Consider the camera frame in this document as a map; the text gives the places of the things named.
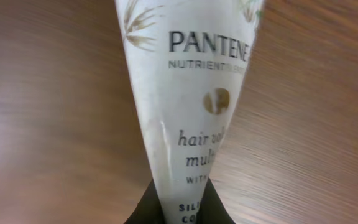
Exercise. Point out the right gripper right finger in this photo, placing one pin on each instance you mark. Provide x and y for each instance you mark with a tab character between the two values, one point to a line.
212	210

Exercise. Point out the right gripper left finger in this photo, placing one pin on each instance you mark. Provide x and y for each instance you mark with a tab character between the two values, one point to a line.
148	210

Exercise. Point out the white cream tube gold cap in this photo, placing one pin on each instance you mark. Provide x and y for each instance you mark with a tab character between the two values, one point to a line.
187	61

